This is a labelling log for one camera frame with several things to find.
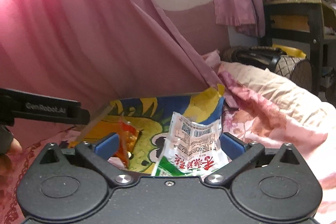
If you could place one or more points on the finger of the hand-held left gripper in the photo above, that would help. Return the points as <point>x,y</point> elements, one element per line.
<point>47,108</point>

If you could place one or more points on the cardboard box with cartoon lining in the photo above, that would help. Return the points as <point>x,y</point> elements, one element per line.
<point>147,108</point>

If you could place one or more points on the large pink curtain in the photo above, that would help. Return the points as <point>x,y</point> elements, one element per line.
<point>78,29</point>

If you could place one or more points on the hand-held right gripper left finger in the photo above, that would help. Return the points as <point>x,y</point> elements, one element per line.
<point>107,146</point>

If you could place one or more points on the white green snack packet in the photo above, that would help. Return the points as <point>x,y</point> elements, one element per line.
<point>191,145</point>

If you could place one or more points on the beige quilt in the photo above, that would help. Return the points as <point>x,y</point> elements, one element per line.
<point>267,82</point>

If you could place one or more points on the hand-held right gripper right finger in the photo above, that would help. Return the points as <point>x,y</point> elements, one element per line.
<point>232,146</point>

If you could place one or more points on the person's left hand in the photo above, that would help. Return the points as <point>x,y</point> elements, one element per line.
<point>8,140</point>

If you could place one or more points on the orange snack packet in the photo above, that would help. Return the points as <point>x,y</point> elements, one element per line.
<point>127,140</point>

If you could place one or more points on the dark wooden desk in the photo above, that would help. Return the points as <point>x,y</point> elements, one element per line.
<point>315,11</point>

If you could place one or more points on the pink floral bedsheet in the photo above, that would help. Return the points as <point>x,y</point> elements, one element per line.
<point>275,121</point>

